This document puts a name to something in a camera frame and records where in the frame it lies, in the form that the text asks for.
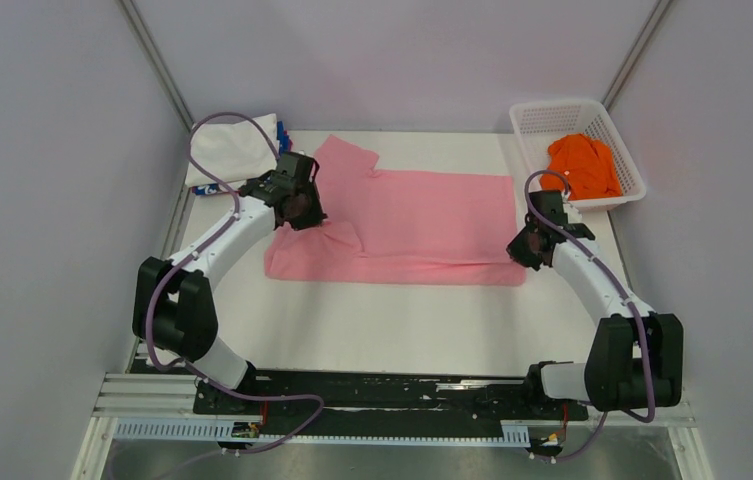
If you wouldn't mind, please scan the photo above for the pink t-shirt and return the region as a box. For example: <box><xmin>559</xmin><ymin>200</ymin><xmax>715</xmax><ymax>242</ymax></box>
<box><xmin>264</xmin><ymin>136</ymin><xmax>526</xmax><ymax>287</ymax></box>

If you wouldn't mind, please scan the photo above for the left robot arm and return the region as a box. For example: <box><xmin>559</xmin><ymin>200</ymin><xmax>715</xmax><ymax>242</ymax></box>
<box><xmin>132</xmin><ymin>152</ymin><xmax>327</xmax><ymax>413</ymax></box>

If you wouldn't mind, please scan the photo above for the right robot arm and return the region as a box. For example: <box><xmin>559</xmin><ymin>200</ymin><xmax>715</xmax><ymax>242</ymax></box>
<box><xmin>506</xmin><ymin>190</ymin><xmax>684</xmax><ymax>422</ymax></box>

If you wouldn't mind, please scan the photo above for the blue printed folded t-shirt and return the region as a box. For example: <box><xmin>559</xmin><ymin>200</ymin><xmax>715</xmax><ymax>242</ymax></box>
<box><xmin>185</xmin><ymin>119</ymin><xmax>291</xmax><ymax>196</ymax></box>

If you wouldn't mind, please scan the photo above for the white folded t-shirt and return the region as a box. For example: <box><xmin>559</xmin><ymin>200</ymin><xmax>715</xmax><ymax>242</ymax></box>
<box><xmin>190</xmin><ymin>113</ymin><xmax>279</xmax><ymax>183</ymax></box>

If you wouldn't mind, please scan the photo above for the orange t-shirt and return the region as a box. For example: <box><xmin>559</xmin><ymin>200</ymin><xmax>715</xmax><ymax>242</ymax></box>
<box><xmin>546</xmin><ymin>134</ymin><xmax>623</xmax><ymax>200</ymax></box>

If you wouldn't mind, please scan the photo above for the white plastic laundry basket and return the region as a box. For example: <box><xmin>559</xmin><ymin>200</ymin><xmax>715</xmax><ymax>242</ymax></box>
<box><xmin>509</xmin><ymin>98</ymin><xmax>647</xmax><ymax>211</ymax></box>

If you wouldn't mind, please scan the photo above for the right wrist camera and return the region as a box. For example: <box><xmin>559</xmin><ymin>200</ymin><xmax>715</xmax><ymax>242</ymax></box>
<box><xmin>562</xmin><ymin>198</ymin><xmax>583</xmax><ymax>224</ymax></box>

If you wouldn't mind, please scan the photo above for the white slotted cable duct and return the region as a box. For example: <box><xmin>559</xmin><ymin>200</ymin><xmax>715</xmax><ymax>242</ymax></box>
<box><xmin>113</xmin><ymin>418</ymin><xmax>531</xmax><ymax>448</ymax></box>

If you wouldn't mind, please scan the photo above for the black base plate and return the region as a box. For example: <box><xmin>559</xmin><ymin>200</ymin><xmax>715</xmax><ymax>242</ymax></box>
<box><xmin>193</xmin><ymin>369</ymin><xmax>588</xmax><ymax>436</ymax></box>

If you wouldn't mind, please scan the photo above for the left aluminium corner post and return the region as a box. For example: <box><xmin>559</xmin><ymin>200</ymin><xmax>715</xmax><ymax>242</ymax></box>
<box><xmin>115</xmin><ymin>0</ymin><xmax>194</xmax><ymax>130</ymax></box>

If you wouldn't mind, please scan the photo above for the aluminium corner post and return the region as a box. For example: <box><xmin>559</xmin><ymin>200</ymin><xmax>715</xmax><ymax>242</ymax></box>
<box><xmin>601</xmin><ymin>0</ymin><xmax>676</xmax><ymax>111</ymax></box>
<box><xmin>115</xmin><ymin>0</ymin><xmax>194</xmax><ymax>130</ymax></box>

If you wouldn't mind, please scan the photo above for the aluminium frame rail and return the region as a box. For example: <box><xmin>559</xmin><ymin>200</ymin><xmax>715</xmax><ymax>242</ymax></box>
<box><xmin>92</xmin><ymin>374</ymin><xmax>698</xmax><ymax>428</ymax></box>

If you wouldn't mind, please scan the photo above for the right aluminium corner post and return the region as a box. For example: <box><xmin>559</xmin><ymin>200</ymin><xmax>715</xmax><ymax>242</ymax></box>
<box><xmin>601</xmin><ymin>0</ymin><xmax>676</xmax><ymax>111</ymax></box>

